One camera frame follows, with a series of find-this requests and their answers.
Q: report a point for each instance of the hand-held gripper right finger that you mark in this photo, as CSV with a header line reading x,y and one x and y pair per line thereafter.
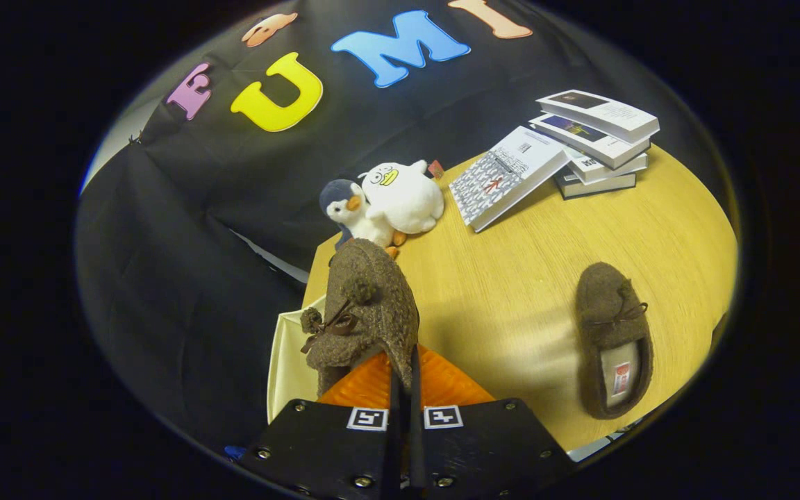
x,y
483,444

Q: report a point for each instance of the white duck plush toy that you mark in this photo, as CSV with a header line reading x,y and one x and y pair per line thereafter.
x,y
407,198

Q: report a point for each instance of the white stacked book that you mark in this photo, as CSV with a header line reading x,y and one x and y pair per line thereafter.
x,y
615,169

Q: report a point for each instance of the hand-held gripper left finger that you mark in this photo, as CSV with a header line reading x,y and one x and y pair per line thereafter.
x,y
330,444

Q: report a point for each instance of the small glowing screen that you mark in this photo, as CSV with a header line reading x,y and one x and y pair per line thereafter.
x,y
235,452

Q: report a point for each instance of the grey penguin plush toy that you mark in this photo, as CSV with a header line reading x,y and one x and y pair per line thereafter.
x,y
351,208

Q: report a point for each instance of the dark cover stacked book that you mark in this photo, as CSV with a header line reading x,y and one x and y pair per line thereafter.
x,y
594,185

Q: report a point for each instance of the brown fuzzy shoe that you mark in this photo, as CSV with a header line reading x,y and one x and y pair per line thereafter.
x,y
365,298
601,305

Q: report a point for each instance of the white book blue picture cover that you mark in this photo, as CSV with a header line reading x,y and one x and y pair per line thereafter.
x,y
591,139

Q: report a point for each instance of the beige fabric storage box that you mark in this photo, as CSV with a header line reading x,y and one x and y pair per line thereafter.
x,y
289,375

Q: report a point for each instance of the leaning patterned cover book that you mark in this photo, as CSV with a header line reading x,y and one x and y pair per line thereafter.
x,y
504,177

